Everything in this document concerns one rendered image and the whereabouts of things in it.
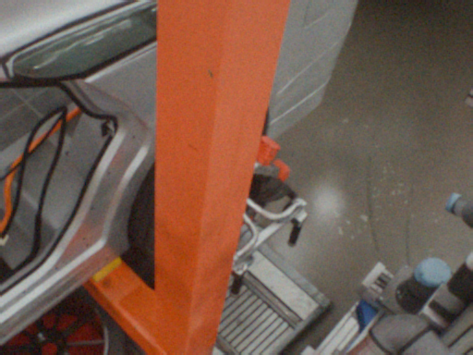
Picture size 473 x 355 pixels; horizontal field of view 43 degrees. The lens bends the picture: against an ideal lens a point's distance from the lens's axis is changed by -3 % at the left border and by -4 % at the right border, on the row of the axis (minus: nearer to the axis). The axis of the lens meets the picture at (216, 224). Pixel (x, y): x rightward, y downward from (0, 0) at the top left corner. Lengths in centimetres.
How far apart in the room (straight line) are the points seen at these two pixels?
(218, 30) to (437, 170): 321
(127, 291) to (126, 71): 101
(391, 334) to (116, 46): 108
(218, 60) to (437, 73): 379
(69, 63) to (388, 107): 297
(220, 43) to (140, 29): 82
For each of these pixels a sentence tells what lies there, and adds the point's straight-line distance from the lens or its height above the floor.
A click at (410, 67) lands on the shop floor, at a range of 468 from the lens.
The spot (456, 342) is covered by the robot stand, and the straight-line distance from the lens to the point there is 190.
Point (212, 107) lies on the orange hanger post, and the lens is 108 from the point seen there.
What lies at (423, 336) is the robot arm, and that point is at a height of 146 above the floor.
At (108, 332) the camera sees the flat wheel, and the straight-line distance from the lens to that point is 260.
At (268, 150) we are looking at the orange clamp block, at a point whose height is 115.
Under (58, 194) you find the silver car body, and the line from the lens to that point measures 232.
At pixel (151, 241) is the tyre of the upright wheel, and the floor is 92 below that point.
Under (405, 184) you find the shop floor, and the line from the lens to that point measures 391.
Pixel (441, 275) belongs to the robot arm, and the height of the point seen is 105.
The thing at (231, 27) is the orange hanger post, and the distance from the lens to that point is 96.
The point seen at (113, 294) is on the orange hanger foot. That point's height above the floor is 68.
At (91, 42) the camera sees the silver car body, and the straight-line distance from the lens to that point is 170.
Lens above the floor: 289
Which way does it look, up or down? 57 degrees down
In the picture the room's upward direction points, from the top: 9 degrees clockwise
